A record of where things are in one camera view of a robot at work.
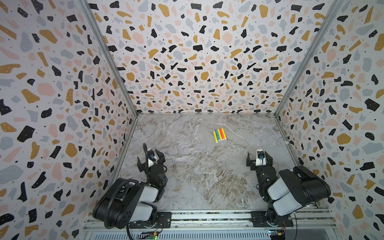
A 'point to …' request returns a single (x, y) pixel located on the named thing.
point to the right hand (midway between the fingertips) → (257, 150)
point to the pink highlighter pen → (221, 134)
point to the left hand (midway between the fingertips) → (147, 152)
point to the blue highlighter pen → (218, 135)
